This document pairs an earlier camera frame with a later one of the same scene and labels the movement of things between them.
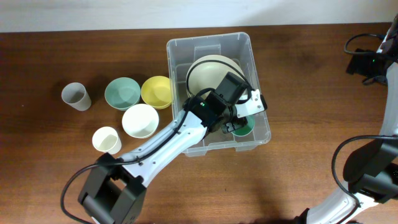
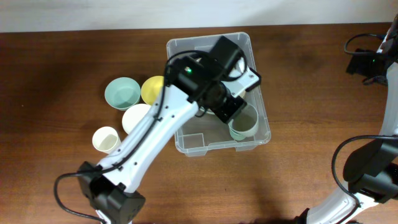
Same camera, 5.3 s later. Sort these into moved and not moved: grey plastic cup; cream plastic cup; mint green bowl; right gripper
Moved: grey plastic cup
Not moved: cream plastic cup; mint green bowl; right gripper
